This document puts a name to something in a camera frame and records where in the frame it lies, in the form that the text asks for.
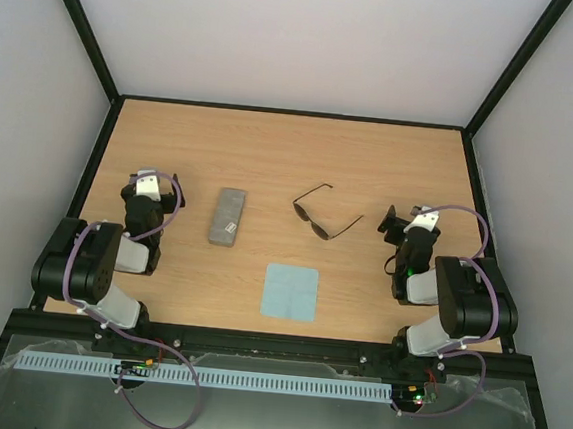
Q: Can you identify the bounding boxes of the grey glasses case green lining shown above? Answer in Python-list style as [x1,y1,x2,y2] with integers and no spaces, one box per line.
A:
[208,187,246,248]

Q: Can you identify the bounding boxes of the light blue cleaning cloth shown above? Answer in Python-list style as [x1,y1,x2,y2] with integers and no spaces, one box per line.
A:
[260,263,319,322]

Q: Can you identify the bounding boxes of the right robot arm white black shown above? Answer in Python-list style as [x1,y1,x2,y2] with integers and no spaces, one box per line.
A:
[378,204,518,381]

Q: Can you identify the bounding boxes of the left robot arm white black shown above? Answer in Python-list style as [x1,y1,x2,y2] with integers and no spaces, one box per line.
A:
[31,168,186,357]

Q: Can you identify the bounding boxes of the black sunglasses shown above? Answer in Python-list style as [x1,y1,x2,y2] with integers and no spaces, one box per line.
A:
[291,183,364,241]

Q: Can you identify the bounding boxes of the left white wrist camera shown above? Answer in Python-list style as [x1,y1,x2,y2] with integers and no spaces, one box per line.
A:
[134,168,161,202]

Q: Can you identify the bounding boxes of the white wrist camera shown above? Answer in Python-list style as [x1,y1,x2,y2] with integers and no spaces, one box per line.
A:
[407,207,440,232]
[134,168,161,202]

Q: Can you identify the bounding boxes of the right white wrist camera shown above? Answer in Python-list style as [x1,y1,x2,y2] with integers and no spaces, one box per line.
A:
[407,207,440,232]

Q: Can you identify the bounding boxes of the black enclosure frame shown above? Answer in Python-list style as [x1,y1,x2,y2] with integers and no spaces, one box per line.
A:
[0,0,571,429]

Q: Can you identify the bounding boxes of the black aluminium front rail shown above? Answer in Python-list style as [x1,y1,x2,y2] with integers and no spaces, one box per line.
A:
[3,306,536,393]

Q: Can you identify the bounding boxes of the light blue slotted cable duct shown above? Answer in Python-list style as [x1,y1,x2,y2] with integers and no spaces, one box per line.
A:
[13,351,392,404]

